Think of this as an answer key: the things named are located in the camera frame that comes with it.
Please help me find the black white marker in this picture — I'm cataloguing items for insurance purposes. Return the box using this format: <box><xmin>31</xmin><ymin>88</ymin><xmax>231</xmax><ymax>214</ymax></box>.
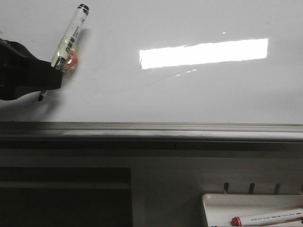
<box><xmin>37</xmin><ymin>3</ymin><xmax>90</xmax><ymax>102</ymax></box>

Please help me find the white whiteboard with aluminium frame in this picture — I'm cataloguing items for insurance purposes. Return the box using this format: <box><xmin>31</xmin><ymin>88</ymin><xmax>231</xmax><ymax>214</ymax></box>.
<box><xmin>0</xmin><ymin>0</ymin><xmax>303</xmax><ymax>141</ymax></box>

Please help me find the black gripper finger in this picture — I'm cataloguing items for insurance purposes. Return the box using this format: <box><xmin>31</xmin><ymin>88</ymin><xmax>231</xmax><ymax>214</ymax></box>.
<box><xmin>0</xmin><ymin>39</ymin><xmax>63</xmax><ymax>100</ymax></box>

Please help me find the red capped white marker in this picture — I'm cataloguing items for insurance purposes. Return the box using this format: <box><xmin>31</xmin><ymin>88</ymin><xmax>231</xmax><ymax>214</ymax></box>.
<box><xmin>231</xmin><ymin>208</ymin><xmax>303</xmax><ymax>227</ymax></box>

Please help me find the round orange magnet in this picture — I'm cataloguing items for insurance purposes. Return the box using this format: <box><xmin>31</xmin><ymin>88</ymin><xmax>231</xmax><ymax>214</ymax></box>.
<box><xmin>63</xmin><ymin>51</ymin><xmax>78</xmax><ymax>73</ymax></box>

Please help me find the white marker tray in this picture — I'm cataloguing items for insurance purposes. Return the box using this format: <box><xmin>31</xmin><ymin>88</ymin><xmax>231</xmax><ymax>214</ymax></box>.
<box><xmin>201</xmin><ymin>193</ymin><xmax>303</xmax><ymax>227</ymax></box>

